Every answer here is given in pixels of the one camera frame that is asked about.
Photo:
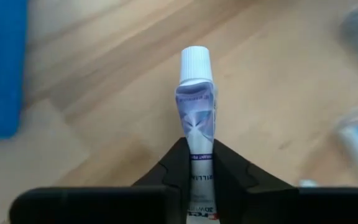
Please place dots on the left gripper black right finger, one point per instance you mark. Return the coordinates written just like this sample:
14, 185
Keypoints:
259, 202

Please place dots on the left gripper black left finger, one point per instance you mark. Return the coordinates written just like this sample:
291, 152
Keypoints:
104, 205

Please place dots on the purple white toothpaste tube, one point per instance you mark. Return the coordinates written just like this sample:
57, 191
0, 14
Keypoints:
197, 124

